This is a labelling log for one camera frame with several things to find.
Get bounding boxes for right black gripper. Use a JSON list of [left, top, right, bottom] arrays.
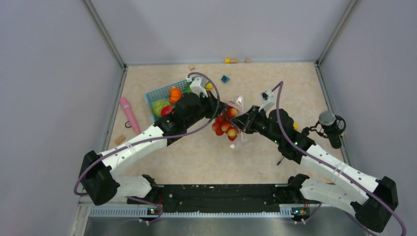
[[230, 105, 282, 145]]

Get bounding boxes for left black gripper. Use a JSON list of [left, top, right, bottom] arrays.
[[185, 90, 228, 128]]

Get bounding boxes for clear pink-dotted zip bag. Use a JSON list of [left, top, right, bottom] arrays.
[[222, 95, 252, 150]]

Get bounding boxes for red cherry bunch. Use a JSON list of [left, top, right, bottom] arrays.
[[211, 106, 239, 142]]

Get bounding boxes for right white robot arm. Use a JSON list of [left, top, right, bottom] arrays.
[[231, 106, 398, 233]]

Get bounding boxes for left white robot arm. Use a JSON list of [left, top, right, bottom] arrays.
[[74, 92, 227, 206]]

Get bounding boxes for green leafy vegetable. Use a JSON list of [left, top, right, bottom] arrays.
[[184, 84, 192, 93]]

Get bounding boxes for orange pumpkin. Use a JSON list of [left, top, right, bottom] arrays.
[[169, 87, 182, 104]]

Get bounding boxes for red yellow apple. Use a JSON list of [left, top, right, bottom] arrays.
[[160, 105, 174, 117]]

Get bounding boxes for blue square block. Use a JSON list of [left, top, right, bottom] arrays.
[[221, 75, 230, 83]]

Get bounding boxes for light blue plastic basket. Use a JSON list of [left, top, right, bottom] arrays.
[[145, 80, 190, 121]]

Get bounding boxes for green apple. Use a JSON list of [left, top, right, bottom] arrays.
[[151, 99, 171, 118]]

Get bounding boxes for pink cylindrical bottle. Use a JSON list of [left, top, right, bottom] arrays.
[[119, 97, 141, 134]]

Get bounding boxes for black microphone on stand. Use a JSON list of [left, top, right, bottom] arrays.
[[277, 110, 347, 166]]

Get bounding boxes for wooden block front left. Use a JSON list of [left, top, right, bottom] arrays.
[[114, 135, 126, 146]]

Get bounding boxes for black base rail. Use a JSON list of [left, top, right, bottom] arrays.
[[127, 184, 311, 222]]

